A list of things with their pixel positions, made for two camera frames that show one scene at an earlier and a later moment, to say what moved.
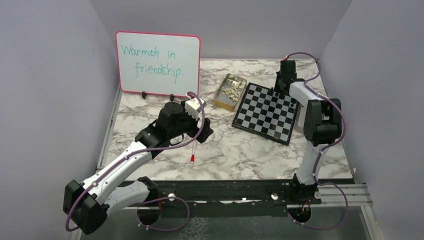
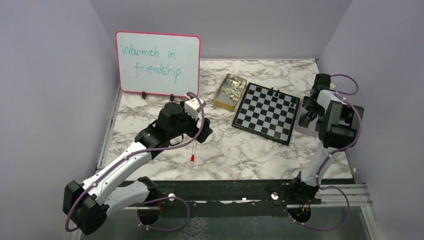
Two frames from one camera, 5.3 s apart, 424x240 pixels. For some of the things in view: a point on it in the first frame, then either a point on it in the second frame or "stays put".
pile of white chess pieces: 234,91 stays put
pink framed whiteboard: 158,63 stays put
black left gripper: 205,132 stays put
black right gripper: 276,87 to 315,111
